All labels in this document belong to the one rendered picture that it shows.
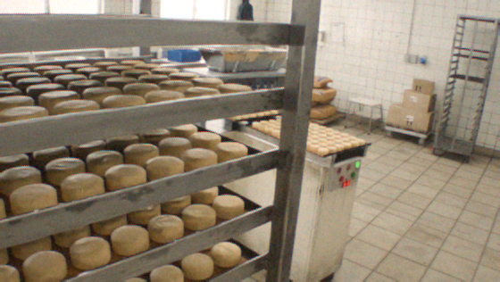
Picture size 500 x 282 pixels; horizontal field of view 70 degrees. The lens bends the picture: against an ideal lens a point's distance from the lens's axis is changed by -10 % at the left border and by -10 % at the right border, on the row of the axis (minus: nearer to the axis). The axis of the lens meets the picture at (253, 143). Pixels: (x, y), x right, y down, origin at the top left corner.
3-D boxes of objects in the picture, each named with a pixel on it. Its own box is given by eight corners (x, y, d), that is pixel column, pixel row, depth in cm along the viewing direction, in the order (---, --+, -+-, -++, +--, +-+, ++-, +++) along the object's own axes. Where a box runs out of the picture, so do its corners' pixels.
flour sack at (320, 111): (319, 121, 574) (320, 111, 569) (294, 115, 596) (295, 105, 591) (338, 113, 631) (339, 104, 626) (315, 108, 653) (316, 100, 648)
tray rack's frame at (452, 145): (439, 142, 542) (462, 17, 487) (474, 151, 514) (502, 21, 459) (430, 153, 492) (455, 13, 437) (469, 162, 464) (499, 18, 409)
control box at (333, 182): (326, 190, 200) (329, 164, 196) (353, 179, 215) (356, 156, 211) (331, 192, 198) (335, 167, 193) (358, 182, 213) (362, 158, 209)
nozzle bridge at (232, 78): (181, 121, 253) (182, 69, 242) (264, 110, 298) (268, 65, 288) (210, 135, 229) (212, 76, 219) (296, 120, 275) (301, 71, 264)
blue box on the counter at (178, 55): (181, 62, 510) (181, 52, 506) (166, 60, 527) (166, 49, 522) (202, 61, 541) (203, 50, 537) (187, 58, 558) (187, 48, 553)
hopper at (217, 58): (195, 68, 246) (196, 46, 241) (262, 65, 281) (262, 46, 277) (222, 75, 225) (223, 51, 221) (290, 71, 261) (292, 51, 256)
